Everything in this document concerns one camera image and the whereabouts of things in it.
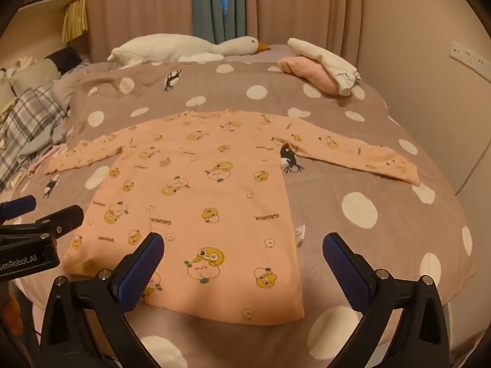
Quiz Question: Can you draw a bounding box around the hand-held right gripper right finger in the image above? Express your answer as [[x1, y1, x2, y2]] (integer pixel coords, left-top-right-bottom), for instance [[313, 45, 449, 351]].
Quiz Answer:
[[322, 232, 450, 368]]

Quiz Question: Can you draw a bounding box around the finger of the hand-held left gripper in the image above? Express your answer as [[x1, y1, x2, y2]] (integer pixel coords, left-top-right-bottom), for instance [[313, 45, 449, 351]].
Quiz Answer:
[[0, 195, 37, 221], [0, 205, 85, 240]]

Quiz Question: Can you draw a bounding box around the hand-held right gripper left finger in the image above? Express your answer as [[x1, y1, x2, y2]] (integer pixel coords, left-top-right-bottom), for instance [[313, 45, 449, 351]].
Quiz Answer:
[[38, 232, 165, 368]]

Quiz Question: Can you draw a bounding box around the pink cartoon print shirt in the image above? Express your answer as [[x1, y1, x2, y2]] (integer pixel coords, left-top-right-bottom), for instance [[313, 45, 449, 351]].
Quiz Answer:
[[44, 109, 422, 324]]

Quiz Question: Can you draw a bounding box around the pale pink crumpled cloth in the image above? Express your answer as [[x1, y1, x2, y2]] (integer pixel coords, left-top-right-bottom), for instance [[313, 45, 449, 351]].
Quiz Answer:
[[26, 144, 69, 176]]

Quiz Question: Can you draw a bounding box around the orange plastic packet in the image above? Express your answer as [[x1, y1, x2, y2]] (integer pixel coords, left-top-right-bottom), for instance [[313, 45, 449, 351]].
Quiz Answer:
[[0, 293, 24, 340]]

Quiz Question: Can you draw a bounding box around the plaid cloth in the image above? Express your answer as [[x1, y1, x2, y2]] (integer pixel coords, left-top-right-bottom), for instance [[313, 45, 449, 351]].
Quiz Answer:
[[0, 82, 70, 186]]

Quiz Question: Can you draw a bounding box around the grey pillow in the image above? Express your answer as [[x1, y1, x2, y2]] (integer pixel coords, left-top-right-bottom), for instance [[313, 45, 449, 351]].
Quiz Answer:
[[8, 58, 63, 93]]

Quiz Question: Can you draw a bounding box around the white soft toy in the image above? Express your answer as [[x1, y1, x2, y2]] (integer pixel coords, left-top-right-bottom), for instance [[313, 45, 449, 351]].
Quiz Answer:
[[0, 56, 36, 86]]

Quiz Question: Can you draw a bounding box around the dark cloth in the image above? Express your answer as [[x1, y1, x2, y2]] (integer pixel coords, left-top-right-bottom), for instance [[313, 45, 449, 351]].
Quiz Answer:
[[45, 48, 91, 76]]

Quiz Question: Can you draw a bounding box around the brown polka dot blanket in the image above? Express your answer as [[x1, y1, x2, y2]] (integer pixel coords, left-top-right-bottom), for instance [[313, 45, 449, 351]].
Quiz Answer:
[[11, 44, 478, 368]]

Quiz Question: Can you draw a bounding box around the straw tassel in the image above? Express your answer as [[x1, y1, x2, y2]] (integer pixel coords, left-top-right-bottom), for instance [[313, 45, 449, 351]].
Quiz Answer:
[[61, 0, 89, 44]]

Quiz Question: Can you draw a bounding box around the white open shelf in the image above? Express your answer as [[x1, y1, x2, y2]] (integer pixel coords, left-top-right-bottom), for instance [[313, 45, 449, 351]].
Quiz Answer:
[[0, 0, 85, 44]]

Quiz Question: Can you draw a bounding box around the white goose plush toy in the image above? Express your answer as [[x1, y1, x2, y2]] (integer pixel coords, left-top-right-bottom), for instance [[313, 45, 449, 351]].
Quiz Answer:
[[106, 34, 271, 70]]

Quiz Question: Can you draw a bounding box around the white folded cloth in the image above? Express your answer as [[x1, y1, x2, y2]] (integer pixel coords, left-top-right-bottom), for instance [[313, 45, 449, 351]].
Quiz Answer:
[[287, 37, 362, 96]]

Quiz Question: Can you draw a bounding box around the pink curtain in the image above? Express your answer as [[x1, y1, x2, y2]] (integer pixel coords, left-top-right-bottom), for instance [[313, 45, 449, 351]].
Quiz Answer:
[[245, 0, 363, 47], [85, 0, 197, 62]]

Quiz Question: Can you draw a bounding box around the blue curtain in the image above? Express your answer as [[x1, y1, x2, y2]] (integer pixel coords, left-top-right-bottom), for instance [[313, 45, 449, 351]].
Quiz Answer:
[[192, 0, 258, 44]]

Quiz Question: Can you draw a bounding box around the white wall socket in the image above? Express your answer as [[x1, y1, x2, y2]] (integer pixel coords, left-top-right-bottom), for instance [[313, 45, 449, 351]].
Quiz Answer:
[[450, 40, 491, 73]]

